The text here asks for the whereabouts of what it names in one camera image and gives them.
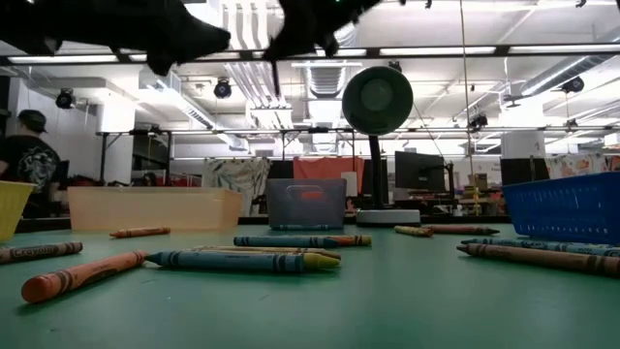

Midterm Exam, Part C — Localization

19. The grey translucent bin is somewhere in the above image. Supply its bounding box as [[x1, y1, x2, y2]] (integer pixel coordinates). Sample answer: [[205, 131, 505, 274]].
[[264, 177, 348, 232]]

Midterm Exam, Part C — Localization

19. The orange translucent bin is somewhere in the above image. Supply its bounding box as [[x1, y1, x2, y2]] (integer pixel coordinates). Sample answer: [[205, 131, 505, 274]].
[[67, 186, 243, 232]]

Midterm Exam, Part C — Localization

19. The blue crayon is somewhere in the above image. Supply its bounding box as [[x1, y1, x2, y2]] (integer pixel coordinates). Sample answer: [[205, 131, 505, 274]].
[[232, 235, 340, 249], [270, 223, 331, 232], [144, 249, 307, 274], [459, 237, 620, 259]]

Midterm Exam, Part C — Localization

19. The white desk lamp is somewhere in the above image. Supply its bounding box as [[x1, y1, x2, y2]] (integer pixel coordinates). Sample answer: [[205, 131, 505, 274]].
[[341, 65, 421, 228]]

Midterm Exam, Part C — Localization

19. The grey painted cloth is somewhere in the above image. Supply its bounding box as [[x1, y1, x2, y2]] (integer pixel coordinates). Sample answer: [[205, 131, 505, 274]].
[[201, 157, 272, 217]]

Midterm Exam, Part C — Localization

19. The hanging cord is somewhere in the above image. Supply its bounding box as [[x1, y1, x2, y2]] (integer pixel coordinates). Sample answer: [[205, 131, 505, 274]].
[[457, 0, 475, 169]]

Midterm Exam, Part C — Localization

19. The colourful patterned cloth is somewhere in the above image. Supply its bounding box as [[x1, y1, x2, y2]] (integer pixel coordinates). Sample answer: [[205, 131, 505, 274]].
[[544, 152, 620, 181]]

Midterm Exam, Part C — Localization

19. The blue plastic basket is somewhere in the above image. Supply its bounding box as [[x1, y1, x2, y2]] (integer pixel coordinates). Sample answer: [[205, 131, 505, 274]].
[[502, 172, 620, 246]]

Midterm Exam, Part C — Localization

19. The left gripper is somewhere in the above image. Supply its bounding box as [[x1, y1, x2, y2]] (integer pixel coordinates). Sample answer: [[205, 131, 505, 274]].
[[62, 0, 232, 77]]

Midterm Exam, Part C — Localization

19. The black monitor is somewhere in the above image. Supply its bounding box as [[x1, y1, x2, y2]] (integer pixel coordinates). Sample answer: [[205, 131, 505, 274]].
[[499, 156, 551, 186], [394, 150, 448, 193]]

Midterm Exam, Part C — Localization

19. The black ceiling spotlight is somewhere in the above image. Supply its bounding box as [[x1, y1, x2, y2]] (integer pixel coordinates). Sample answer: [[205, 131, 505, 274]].
[[54, 87, 78, 111], [213, 76, 233, 100], [467, 112, 489, 132], [560, 76, 586, 95]]

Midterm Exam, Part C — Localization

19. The orange crayon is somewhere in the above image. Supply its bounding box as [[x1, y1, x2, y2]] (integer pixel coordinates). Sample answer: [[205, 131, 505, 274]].
[[425, 223, 485, 237], [333, 234, 374, 247], [20, 249, 149, 304], [108, 225, 172, 239]]

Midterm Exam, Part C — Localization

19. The yellow plastic basket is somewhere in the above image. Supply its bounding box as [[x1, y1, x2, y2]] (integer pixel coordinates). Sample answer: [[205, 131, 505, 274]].
[[0, 180, 38, 243]]

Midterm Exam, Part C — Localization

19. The person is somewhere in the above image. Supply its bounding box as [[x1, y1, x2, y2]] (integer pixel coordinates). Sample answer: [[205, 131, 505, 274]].
[[0, 109, 63, 219]]

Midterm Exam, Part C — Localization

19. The red-orange cloth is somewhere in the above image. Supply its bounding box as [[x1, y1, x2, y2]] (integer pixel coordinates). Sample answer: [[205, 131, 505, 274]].
[[292, 155, 366, 196]]

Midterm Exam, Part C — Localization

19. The rig light bar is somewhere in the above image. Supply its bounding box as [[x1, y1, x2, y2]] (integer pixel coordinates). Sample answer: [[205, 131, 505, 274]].
[[0, 44, 620, 67]]

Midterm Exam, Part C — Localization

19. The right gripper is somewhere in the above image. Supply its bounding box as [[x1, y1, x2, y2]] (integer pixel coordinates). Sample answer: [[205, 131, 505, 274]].
[[263, 0, 359, 62]]

